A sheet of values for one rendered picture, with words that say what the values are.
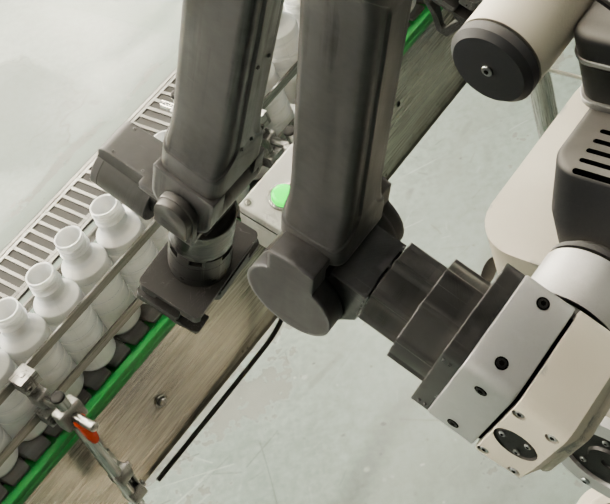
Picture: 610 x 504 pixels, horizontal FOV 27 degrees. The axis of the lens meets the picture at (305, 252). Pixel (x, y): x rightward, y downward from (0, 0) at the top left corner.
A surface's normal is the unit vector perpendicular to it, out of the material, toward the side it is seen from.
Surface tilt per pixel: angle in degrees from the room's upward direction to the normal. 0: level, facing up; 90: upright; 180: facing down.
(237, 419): 0
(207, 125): 91
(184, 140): 80
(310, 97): 88
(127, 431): 90
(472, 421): 90
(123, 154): 25
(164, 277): 29
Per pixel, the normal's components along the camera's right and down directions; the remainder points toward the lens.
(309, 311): -0.58, 0.70
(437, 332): -0.22, 0.06
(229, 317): 0.76, 0.30
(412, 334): -0.41, 0.37
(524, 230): -0.29, -0.64
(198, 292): 0.11, -0.40
